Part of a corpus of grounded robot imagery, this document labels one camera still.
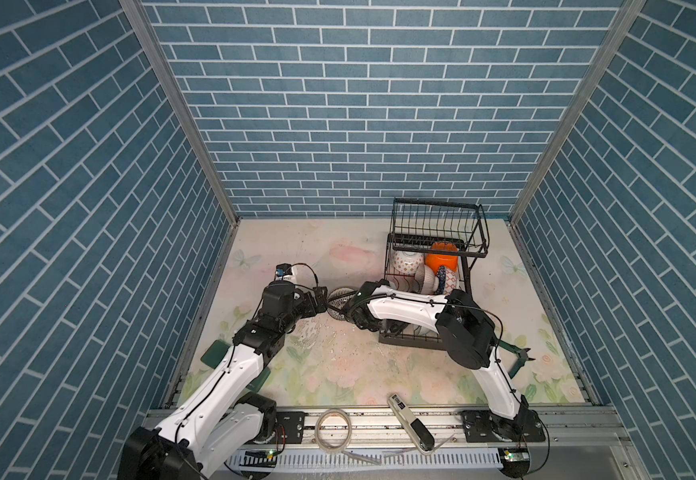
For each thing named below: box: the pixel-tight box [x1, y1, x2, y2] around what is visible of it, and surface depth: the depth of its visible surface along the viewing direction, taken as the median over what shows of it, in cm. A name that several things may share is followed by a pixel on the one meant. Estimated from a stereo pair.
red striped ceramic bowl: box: [414, 264, 440, 295], surface depth 95 cm
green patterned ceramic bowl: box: [392, 251, 425, 275], surface depth 103 cm
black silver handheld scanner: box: [388, 394, 435, 454], surface depth 72 cm
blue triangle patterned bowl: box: [435, 265, 459, 295], surface depth 91 cm
